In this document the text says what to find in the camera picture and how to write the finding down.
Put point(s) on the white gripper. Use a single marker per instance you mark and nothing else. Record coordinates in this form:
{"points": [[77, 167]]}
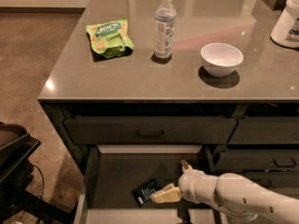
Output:
{"points": [[189, 185]]}

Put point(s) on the dark blue rxbar wrapper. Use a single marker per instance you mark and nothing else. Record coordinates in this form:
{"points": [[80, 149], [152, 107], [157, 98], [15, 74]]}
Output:
{"points": [[143, 193]]}

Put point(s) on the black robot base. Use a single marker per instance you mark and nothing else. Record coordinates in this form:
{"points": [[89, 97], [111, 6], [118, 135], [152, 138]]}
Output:
{"points": [[16, 146]]}

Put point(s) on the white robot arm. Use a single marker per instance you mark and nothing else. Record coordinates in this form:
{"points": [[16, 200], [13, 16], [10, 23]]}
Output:
{"points": [[231, 194]]}

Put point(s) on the middle right drawer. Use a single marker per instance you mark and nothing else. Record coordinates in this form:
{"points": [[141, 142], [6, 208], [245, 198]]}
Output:
{"points": [[258, 160]]}

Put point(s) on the open middle drawer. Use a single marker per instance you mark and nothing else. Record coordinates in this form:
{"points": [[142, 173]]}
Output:
{"points": [[113, 173]]}

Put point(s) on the top right drawer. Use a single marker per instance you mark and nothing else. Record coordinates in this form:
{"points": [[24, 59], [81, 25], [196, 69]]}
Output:
{"points": [[269, 130]]}

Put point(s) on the bottom right drawer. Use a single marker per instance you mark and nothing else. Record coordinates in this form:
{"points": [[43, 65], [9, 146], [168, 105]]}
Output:
{"points": [[274, 179]]}

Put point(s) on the dark counter cabinet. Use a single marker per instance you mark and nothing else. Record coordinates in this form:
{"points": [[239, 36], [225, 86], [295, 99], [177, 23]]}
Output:
{"points": [[265, 84]]}

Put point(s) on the top left drawer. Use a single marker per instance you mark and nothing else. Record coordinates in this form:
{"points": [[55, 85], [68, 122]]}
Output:
{"points": [[104, 130]]}

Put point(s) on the white bowl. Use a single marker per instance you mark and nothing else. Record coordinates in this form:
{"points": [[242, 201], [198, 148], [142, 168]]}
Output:
{"points": [[220, 59]]}

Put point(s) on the green snack bag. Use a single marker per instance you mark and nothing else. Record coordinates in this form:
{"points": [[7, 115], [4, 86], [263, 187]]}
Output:
{"points": [[110, 39]]}

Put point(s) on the clear plastic water bottle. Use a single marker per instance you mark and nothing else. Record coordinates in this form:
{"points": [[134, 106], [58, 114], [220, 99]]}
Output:
{"points": [[164, 29]]}

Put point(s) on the white plastic jar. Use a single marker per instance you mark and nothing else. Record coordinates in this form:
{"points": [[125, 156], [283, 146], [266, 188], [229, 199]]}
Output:
{"points": [[286, 30]]}

